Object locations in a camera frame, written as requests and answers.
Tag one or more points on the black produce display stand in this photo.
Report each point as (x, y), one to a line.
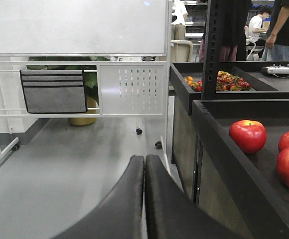
(241, 191)

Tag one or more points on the person in black shirt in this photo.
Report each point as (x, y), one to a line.
(277, 41)

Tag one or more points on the seated person in white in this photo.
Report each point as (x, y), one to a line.
(255, 25)

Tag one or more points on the white rolling whiteboard stand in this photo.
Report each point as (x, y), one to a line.
(78, 28)

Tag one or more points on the pile of small fruits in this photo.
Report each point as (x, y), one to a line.
(225, 82)

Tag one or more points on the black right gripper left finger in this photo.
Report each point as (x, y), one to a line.
(119, 214)

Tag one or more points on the grey fabric pocket organizer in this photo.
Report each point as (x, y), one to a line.
(54, 91)

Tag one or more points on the white remote controller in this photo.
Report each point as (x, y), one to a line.
(275, 70)

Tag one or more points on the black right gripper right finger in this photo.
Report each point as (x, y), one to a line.
(170, 214)

